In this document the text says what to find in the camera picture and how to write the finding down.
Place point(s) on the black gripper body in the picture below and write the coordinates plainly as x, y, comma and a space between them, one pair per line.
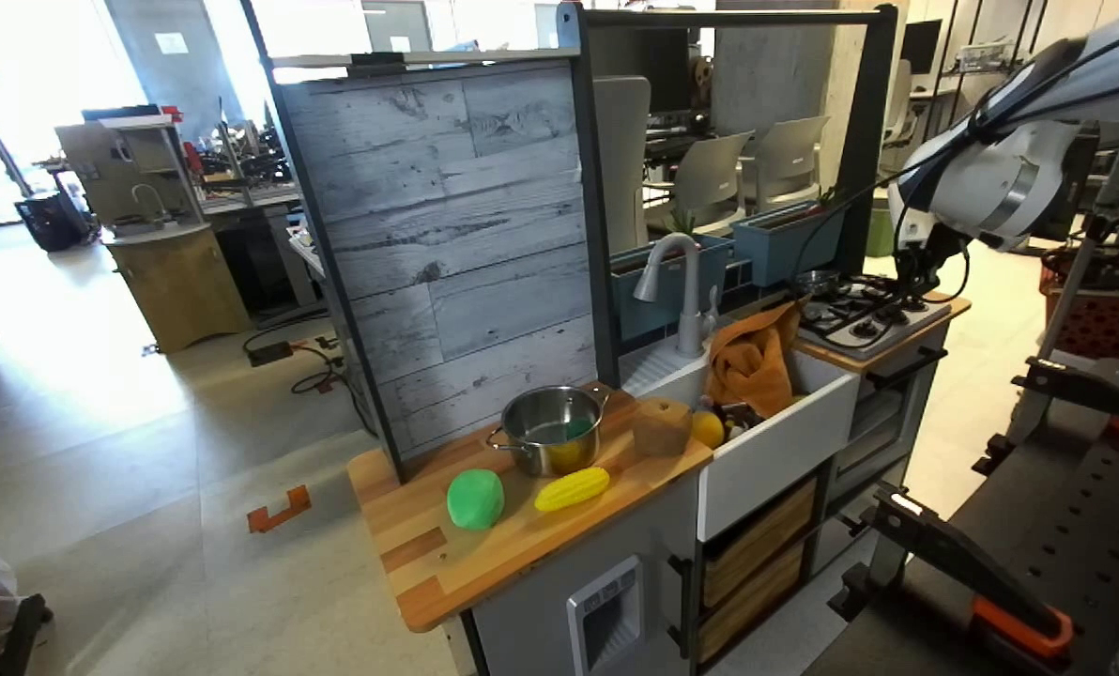
923, 248

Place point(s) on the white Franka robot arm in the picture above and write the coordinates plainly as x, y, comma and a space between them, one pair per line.
1010, 173

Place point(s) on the open silver pot, green inside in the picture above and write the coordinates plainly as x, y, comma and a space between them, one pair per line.
553, 432

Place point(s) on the white stove panel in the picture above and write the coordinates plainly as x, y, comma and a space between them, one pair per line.
861, 332

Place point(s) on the long teal planter box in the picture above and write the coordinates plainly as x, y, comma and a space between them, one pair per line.
771, 257

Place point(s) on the pale mesh chair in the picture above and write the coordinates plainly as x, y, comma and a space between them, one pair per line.
710, 173
786, 157

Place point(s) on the red perforated rack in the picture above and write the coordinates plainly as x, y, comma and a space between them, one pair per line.
1107, 304

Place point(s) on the white sink basin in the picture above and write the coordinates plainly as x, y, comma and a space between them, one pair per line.
771, 451

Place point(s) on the silver toy faucet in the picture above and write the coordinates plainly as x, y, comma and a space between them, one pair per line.
690, 286

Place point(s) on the small teal planter box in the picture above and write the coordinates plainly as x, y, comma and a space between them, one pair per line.
656, 318

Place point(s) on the black orange clamp stand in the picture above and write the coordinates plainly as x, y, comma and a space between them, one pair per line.
960, 565

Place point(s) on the brown toy kiwi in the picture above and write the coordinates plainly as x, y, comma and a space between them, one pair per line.
660, 427

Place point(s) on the tall pale rounded panel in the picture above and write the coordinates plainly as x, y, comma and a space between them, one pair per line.
620, 164

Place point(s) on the grey wood plank backsplash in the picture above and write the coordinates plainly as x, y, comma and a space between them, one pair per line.
461, 248

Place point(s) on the green toy ball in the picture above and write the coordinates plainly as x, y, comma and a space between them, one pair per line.
473, 497

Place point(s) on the wooden toy kitchen unit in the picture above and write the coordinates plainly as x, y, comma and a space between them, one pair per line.
461, 549

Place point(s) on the black power brick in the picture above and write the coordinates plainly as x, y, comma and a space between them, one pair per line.
269, 352

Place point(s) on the beige cabinet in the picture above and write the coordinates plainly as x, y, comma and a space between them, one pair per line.
185, 286

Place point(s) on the black bag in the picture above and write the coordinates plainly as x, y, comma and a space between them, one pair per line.
54, 221

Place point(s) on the orange floor bracket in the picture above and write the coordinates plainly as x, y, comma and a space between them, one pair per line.
278, 509

